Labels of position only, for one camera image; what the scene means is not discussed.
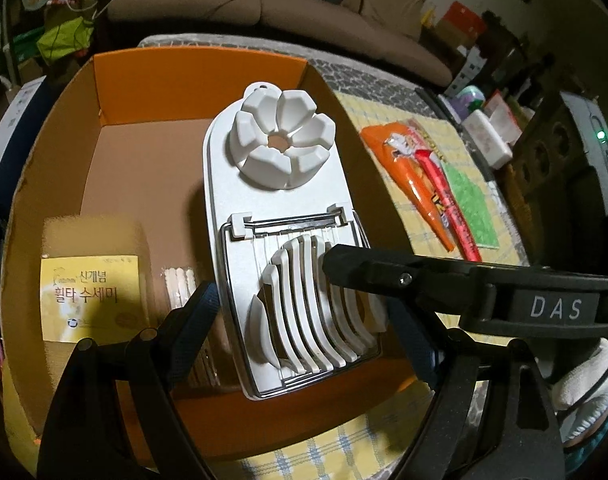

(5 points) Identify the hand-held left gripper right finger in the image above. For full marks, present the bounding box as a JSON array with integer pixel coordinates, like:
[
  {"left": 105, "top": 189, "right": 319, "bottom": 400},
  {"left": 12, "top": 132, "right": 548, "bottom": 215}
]
[{"left": 389, "top": 301, "right": 567, "bottom": 480}]

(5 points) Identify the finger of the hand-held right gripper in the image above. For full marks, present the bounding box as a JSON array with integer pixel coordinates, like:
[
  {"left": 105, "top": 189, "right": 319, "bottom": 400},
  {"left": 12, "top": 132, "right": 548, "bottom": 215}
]
[{"left": 322, "top": 243, "right": 490, "bottom": 321}]

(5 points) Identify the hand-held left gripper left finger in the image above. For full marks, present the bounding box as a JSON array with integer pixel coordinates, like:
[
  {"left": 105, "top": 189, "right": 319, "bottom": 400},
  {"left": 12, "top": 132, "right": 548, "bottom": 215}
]
[{"left": 36, "top": 281, "right": 221, "bottom": 480}]

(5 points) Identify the orange sheet packet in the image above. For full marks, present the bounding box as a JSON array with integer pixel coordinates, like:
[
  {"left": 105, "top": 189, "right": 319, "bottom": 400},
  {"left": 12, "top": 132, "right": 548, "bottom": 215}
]
[{"left": 360, "top": 120, "right": 458, "bottom": 254}]

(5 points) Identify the green sponge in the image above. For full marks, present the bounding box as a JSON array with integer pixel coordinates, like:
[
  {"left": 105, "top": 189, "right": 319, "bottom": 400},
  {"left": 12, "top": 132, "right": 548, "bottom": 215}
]
[{"left": 441, "top": 162, "right": 500, "bottom": 250}]

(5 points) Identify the white egg slicer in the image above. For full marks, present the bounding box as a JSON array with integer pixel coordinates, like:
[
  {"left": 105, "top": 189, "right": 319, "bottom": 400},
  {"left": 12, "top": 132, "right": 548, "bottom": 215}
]
[{"left": 204, "top": 81, "right": 385, "bottom": 404}]

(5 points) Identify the orange-lined cardboard box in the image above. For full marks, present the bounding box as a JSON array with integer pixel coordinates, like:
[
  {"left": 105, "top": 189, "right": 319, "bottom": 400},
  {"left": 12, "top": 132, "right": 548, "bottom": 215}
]
[{"left": 0, "top": 45, "right": 437, "bottom": 467}]

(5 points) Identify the person's right hand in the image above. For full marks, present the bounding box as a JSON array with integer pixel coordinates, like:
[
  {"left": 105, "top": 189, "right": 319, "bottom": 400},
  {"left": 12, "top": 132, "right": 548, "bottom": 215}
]
[{"left": 553, "top": 339, "right": 608, "bottom": 446}]

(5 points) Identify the packet of wooden sticks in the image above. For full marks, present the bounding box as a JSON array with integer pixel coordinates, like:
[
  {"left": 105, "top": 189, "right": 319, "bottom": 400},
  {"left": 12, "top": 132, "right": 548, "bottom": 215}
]
[{"left": 161, "top": 265, "right": 223, "bottom": 389}]

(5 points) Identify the yellow sponge packet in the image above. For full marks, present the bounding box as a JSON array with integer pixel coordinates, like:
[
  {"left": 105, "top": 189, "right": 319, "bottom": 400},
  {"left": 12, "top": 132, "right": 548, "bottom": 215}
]
[{"left": 40, "top": 216, "right": 153, "bottom": 345}]

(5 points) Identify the brown wicker basket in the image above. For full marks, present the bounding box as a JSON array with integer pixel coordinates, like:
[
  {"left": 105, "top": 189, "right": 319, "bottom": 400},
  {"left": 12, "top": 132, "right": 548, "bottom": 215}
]
[{"left": 504, "top": 110, "right": 585, "bottom": 222}]

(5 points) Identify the dark device with green light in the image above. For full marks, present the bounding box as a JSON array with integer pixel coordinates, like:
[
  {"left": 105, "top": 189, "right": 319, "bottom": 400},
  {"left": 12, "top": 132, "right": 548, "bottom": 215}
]
[{"left": 559, "top": 91, "right": 608, "bottom": 261}]

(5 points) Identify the yellow checkered tablecloth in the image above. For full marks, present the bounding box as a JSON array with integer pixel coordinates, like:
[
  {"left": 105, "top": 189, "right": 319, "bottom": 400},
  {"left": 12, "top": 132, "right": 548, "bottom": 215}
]
[{"left": 234, "top": 87, "right": 533, "bottom": 480}]

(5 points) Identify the white tissue box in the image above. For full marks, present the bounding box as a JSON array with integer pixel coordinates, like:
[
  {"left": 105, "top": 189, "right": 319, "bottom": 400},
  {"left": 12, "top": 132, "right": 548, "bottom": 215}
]
[{"left": 461, "top": 110, "right": 515, "bottom": 169}]

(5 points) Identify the lavender round container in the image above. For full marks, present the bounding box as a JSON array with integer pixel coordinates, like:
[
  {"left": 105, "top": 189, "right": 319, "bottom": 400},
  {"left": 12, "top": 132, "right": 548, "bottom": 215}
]
[{"left": 456, "top": 85, "right": 486, "bottom": 112}]

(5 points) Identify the red and white packet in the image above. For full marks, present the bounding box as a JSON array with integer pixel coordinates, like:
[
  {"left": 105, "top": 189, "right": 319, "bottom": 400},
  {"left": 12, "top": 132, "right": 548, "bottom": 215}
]
[{"left": 484, "top": 90, "right": 523, "bottom": 136}]

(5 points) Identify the red cardboard box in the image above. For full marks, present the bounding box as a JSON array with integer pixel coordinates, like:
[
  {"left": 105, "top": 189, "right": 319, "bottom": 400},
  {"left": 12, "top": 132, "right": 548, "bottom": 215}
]
[{"left": 436, "top": 0, "right": 488, "bottom": 47}]

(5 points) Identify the brown sofa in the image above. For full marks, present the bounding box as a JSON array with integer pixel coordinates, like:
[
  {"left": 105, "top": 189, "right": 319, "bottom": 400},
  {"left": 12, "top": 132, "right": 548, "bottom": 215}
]
[{"left": 106, "top": 0, "right": 455, "bottom": 87}]

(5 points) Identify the green bag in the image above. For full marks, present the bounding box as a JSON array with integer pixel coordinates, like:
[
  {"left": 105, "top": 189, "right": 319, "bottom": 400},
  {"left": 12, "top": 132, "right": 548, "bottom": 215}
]
[{"left": 36, "top": 15, "right": 95, "bottom": 64}]

